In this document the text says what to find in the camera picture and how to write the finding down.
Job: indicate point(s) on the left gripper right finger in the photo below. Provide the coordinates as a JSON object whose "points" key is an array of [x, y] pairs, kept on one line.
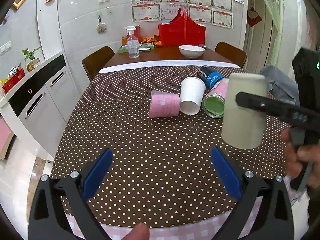
{"points": [[274, 219]]}

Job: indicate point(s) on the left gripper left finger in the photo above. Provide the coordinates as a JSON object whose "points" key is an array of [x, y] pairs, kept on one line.
{"points": [[47, 218]]}

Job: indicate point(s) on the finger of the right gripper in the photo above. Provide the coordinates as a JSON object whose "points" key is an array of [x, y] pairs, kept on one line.
{"points": [[291, 114]]}

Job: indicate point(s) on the pale green cup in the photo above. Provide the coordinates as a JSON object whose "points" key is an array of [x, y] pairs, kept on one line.
{"points": [[243, 128]]}

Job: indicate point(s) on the white paper cup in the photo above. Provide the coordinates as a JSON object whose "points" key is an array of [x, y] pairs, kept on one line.
{"points": [[192, 90]]}

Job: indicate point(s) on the small pink wrapped cup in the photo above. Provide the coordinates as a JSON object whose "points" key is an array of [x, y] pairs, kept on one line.
{"points": [[163, 104]]}

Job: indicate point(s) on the right hand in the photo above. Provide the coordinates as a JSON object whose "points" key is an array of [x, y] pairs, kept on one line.
{"points": [[305, 154]]}

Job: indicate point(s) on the left hand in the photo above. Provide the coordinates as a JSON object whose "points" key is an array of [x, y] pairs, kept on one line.
{"points": [[139, 232]]}

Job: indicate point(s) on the grey cloth on chair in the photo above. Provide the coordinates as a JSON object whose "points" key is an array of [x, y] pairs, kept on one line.
{"points": [[280, 85]]}

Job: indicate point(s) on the right brown wooden chair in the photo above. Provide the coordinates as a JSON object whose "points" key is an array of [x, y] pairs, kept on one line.
{"points": [[232, 53]]}

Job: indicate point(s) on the brown wooden chair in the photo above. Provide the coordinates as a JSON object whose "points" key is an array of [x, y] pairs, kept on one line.
{"points": [[232, 53], [96, 61]]}

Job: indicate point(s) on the pink green glass jar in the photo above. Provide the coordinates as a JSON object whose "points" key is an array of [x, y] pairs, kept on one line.
{"points": [[213, 103]]}

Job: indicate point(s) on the blue black can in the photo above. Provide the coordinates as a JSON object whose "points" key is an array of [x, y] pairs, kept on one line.
{"points": [[209, 76]]}

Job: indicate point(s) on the white black sideboard cabinet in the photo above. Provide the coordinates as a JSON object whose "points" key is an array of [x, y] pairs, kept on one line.
{"points": [[39, 106]]}

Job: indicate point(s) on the white ceramic bowl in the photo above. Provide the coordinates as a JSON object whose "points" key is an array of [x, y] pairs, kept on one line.
{"points": [[190, 51]]}

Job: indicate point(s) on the brown polka dot tablecloth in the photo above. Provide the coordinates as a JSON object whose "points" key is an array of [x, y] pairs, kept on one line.
{"points": [[161, 173]]}

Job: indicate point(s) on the red gift bag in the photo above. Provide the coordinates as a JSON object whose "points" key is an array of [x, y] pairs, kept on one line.
{"points": [[182, 30]]}

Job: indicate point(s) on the red box on sideboard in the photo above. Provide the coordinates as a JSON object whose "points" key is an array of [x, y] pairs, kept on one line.
{"points": [[9, 83]]}

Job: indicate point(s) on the small potted plant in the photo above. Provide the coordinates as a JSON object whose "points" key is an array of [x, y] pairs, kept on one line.
{"points": [[30, 59]]}

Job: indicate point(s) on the left brown wooden chair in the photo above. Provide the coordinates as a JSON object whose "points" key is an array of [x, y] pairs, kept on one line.
{"points": [[96, 61]]}

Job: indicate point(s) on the clear spray bottle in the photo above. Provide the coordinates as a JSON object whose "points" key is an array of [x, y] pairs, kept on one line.
{"points": [[132, 43]]}

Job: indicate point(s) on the small red box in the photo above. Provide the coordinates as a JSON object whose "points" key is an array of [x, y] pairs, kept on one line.
{"points": [[136, 33]]}

